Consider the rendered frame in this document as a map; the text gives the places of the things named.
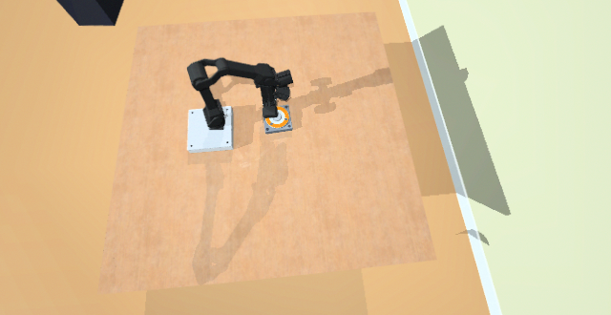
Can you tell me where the orange round plate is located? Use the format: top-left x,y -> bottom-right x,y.
265,106 -> 289,128

